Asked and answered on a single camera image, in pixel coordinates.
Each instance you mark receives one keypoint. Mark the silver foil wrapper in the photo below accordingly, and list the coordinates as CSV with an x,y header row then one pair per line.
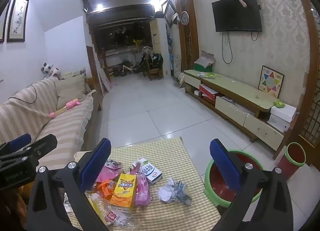
x,y
112,163

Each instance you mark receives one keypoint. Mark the pink toy hammer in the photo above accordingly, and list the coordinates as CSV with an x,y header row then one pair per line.
x,y
66,107

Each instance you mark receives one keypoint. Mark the leaning framed picture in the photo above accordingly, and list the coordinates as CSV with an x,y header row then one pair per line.
x,y
170,11

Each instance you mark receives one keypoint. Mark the open cardboard box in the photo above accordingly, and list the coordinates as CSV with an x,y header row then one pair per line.
x,y
205,61

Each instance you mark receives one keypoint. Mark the round wall clock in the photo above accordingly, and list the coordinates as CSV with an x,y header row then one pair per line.
x,y
184,17

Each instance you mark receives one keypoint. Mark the clear plastic bag wrapper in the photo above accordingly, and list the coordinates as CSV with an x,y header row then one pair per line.
x,y
110,211

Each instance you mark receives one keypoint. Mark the standing air conditioner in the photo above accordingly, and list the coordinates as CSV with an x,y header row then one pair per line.
x,y
157,33

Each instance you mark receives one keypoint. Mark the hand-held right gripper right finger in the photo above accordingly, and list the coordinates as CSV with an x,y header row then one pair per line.
x,y
225,163

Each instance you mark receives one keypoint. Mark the white plush toy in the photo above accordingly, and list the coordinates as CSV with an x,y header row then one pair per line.
x,y
56,72

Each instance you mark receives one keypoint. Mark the orange snack packet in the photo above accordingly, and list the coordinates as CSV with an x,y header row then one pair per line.
x,y
107,187

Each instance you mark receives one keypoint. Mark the black wall television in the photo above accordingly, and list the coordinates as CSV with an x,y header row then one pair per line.
x,y
236,15

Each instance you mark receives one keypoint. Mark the star checkers board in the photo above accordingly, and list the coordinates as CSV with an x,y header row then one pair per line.
x,y
271,82

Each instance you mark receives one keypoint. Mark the red bin green rim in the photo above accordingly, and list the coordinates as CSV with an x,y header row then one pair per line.
x,y
212,183
292,158

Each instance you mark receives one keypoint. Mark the wooden chair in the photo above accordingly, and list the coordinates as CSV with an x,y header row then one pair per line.
x,y
155,73

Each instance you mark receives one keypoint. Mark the checked tablecloth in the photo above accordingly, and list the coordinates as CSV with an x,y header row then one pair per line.
x,y
175,156

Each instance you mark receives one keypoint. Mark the newspaper wad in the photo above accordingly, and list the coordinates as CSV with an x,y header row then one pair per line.
x,y
175,192

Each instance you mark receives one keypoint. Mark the striped beige sofa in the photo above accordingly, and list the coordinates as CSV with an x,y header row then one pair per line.
x,y
62,131

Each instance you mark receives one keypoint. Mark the panda plush toy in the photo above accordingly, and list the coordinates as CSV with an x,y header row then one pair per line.
x,y
47,68

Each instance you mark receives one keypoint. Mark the beige cushion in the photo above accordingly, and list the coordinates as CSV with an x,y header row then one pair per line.
x,y
71,90

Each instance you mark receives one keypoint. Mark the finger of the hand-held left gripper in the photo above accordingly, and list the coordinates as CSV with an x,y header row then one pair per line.
x,y
20,141
43,143

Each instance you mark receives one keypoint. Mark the clear bag of greens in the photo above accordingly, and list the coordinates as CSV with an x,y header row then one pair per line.
x,y
206,75

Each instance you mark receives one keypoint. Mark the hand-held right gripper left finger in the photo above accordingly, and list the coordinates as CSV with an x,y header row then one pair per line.
x,y
96,163

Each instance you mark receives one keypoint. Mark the foam puzzle mat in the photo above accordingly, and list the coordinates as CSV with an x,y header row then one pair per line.
x,y
103,76

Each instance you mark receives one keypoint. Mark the yellow plastic wrapper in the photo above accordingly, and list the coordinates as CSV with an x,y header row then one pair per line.
x,y
93,202

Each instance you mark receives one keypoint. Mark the framed flower painting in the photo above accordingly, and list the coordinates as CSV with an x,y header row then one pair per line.
x,y
2,26
17,18

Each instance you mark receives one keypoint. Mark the cream television cabinet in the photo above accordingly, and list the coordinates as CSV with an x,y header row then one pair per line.
x,y
237,91

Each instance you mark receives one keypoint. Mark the white blue milk carton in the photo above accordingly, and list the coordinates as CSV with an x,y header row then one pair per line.
x,y
151,171

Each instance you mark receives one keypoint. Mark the green packet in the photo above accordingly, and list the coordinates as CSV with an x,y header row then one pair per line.
x,y
278,103

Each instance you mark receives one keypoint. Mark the wooden lattice door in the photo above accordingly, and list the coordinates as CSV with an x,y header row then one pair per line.
x,y
310,121

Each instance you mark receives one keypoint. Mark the white balance bike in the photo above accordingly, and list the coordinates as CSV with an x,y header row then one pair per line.
x,y
125,68

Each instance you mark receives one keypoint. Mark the yellow plush toy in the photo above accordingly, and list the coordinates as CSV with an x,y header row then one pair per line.
x,y
138,43

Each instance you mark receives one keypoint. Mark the pink plastic bag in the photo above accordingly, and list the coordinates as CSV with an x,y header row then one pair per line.
x,y
143,188

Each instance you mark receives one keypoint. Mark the red flat box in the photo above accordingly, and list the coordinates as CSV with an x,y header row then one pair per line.
x,y
208,91

